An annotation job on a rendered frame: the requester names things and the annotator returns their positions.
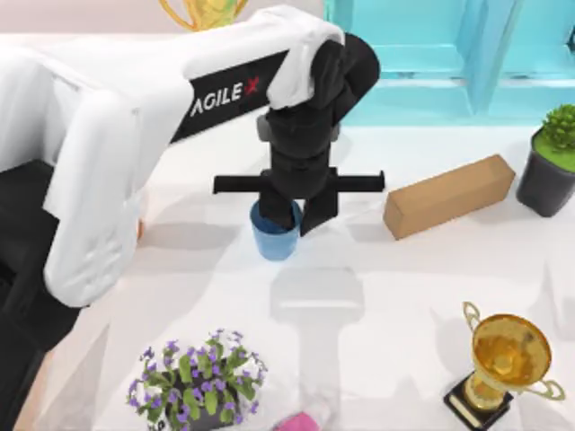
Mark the gold trophy on black base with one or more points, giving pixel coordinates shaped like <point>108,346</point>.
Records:
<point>507,354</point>

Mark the brown cardboard box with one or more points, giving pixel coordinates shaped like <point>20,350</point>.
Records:
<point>449,195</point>

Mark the green plant in black pot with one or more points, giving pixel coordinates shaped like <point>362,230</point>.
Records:
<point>545,177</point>

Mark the purple flowers in black pot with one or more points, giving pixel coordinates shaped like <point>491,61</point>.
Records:
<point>197,386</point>

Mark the light blue rack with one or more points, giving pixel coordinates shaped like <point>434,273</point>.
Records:
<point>431,63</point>

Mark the blue cup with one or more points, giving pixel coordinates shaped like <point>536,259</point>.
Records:
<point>275,244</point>

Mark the pink bottle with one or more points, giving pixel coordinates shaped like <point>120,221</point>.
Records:
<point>298,423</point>

